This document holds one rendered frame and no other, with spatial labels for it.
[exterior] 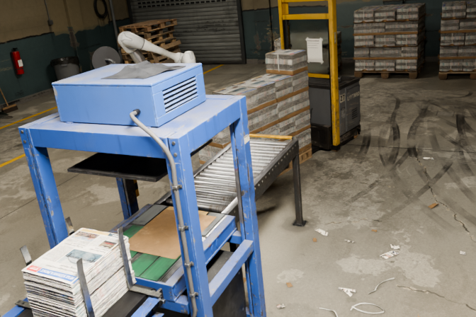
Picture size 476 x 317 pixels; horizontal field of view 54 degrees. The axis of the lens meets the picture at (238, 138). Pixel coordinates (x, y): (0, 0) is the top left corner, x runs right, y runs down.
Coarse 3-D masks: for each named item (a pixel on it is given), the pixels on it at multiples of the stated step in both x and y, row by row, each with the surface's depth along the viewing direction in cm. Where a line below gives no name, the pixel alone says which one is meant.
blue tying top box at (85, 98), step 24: (96, 72) 244; (168, 72) 224; (192, 72) 233; (72, 96) 226; (96, 96) 219; (120, 96) 213; (144, 96) 207; (168, 96) 216; (192, 96) 235; (72, 120) 231; (96, 120) 224; (120, 120) 218; (144, 120) 212; (168, 120) 216
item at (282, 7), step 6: (282, 6) 564; (282, 12) 566; (288, 12) 562; (282, 18) 562; (282, 24) 564; (282, 30) 567; (282, 36) 569; (288, 36) 572; (282, 42) 572; (288, 42) 574; (282, 48) 575; (288, 48) 574
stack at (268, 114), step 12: (264, 108) 484; (276, 108) 499; (288, 108) 514; (252, 120) 473; (264, 120) 486; (288, 120) 517; (228, 132) 448; (264, 132) 489; (276, 132) 503; (288, 132) 520; (204, 156) 470; (288, 168) 532
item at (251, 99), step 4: (244, 88) 475; (248, 88) 472; (252, 88) 471; (232, 92) 466; (236, 92) 463; (240, 92) 460; (244, 92) 459; (248, 92) 460; (252, 92) 465; (256, 92) 469; (248, 96) 461; (252, 96) 466; (256, 96) 471; (248, 100) 463; (252, 100) 468; (256, 100) 472; (248, 104) 464; (252, 104) 468; (256, 104) 473; (248, 108) 465
